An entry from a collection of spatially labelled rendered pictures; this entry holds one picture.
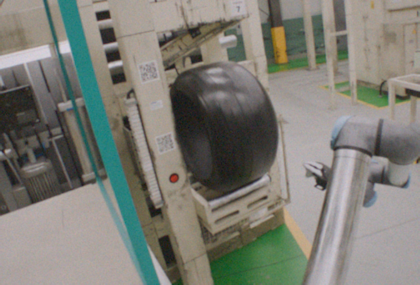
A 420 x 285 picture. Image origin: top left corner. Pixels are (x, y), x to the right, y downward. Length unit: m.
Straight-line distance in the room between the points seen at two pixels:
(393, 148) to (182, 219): 0.90
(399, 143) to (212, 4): 1.07
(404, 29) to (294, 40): 6.36
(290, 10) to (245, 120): 10.30
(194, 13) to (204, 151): 0.71
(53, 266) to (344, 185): 0.74
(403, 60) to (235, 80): 4.49
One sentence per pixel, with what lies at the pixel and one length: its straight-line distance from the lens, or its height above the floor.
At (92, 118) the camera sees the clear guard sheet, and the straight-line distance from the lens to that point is 0.35.
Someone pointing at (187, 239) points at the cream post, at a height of 0.74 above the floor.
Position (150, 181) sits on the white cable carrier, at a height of 1.08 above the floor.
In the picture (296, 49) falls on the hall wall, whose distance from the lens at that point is 11.39.
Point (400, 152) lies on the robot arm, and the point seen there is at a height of 1.21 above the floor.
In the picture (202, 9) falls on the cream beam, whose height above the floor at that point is 1.72.
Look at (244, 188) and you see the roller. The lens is 1.42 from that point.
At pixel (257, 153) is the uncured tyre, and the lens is 1.23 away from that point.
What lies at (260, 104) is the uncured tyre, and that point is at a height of 1.31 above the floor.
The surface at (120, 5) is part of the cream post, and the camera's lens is 1.18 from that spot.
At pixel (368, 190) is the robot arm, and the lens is 1.51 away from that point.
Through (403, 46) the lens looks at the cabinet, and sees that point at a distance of 5.50.
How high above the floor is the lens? 1.63
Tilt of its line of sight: 18 degrees down
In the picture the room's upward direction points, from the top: 11 degrees counter-clockwise
